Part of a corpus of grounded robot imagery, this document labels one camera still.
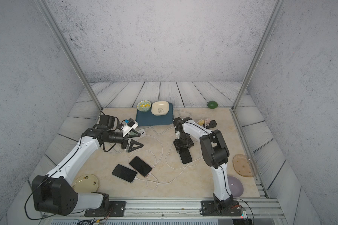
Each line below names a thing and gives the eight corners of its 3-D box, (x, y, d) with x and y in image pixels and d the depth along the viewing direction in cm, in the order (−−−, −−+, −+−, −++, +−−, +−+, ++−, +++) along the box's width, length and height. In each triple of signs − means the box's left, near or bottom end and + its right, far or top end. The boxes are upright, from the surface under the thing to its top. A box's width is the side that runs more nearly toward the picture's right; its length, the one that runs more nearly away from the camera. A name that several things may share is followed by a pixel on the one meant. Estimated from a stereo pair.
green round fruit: (210, 110, 121) (211, 106, 118) (206, 105, 125) (207, 102, 121) (216, 107, 123) (217, 104, 120) (213, 103, 127) (214, 100, 123)
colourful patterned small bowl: (137, 114, 120) (136, 108, 114) (139, 105, 126) (138, 100, 121) (150, 114, 120) (149, 108, 114) (151, 105, 126) (151, 100, 121)
